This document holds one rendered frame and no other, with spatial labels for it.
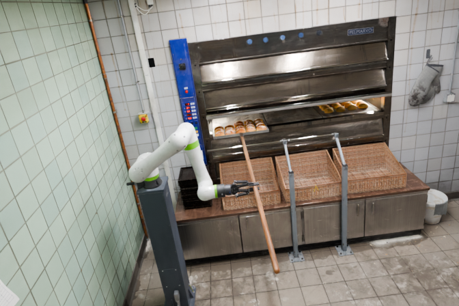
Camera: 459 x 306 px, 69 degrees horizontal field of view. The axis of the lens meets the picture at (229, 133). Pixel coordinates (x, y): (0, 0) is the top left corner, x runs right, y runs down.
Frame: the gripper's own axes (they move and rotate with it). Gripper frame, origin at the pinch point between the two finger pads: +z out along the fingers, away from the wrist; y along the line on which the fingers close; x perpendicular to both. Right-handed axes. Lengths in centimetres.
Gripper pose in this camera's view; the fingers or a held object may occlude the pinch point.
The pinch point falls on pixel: (254, 186)
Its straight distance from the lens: 236.4
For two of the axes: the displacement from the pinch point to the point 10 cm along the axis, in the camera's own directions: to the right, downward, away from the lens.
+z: 9.9, -1.3, 0.2
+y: 1.1, 9.2, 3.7
